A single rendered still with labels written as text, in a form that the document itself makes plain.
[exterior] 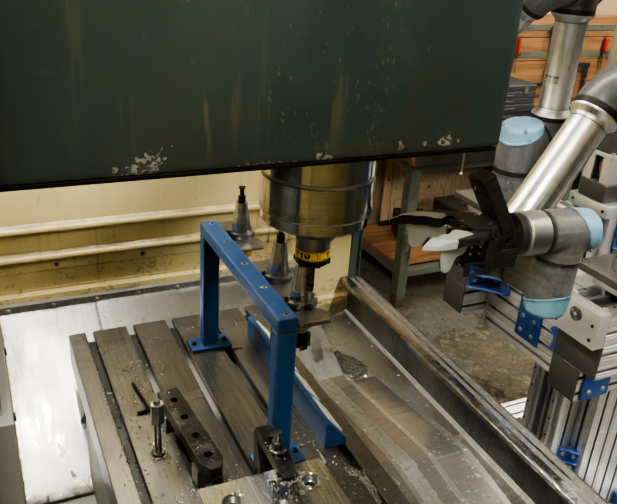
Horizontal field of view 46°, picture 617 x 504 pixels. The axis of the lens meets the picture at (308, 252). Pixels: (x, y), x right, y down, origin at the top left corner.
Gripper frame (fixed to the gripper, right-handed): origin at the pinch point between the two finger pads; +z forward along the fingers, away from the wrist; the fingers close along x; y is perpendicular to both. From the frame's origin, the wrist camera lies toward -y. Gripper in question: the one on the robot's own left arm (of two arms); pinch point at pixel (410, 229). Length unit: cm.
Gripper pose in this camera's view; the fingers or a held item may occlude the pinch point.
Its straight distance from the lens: 110.8
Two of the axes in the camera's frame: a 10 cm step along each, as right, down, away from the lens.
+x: -3.6, -4.1, 8.4
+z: -9.3, 0.7, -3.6
